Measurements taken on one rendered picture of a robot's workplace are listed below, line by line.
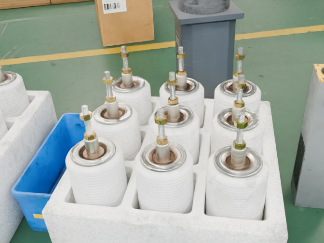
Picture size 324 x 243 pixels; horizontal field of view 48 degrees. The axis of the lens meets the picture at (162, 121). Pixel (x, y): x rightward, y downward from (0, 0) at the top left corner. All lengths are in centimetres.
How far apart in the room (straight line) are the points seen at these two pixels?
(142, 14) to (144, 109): 93
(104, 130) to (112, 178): 11
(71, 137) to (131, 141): 35
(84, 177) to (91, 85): 81
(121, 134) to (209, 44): 50
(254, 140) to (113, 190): 26
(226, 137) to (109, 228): 25
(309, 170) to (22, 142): 62
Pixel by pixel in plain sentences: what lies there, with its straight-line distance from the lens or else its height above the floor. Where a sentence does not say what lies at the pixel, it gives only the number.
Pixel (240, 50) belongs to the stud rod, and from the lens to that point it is 74.
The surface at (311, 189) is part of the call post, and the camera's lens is 85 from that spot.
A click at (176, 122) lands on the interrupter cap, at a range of 67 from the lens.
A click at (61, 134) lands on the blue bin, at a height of 8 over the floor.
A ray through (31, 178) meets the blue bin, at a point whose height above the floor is 9.
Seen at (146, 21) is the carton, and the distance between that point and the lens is 170.
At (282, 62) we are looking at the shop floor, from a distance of 152.
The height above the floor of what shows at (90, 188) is 21.
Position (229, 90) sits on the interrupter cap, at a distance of 77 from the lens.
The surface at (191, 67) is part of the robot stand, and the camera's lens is 111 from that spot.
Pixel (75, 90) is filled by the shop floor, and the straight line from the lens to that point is 137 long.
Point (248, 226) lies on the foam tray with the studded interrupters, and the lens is 59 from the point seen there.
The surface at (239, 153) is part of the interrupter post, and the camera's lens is 56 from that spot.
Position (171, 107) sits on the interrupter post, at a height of 28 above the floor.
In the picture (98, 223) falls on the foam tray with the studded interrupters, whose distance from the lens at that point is 62.
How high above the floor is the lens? 63
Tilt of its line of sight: 34 degrees down
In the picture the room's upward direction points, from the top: 4 degrees counter-clockwise
